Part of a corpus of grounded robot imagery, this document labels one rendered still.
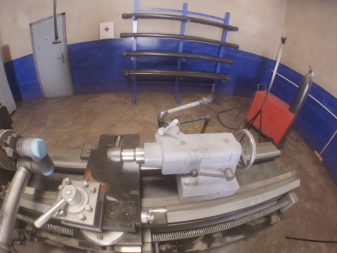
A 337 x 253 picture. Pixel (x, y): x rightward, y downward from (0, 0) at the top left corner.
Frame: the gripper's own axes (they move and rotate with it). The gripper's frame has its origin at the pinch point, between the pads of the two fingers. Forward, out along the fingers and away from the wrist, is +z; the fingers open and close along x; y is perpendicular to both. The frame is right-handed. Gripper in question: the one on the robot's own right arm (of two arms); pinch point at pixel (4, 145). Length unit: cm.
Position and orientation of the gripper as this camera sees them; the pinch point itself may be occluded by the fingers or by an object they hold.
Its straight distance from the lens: 105.1
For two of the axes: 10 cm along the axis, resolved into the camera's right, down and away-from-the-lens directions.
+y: -1.3, 4.5, 8.9
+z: -9.9, 0.1, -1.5
